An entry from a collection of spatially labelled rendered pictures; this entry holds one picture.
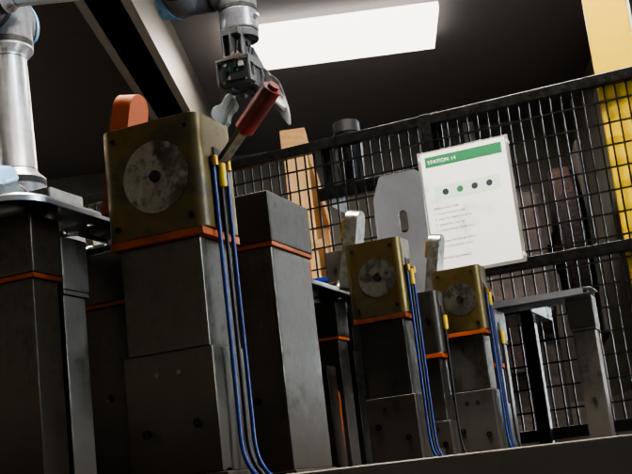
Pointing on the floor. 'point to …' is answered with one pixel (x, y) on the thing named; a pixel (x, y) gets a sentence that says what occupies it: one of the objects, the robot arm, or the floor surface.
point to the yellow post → (596, 26)
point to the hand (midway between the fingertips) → (255, 135)
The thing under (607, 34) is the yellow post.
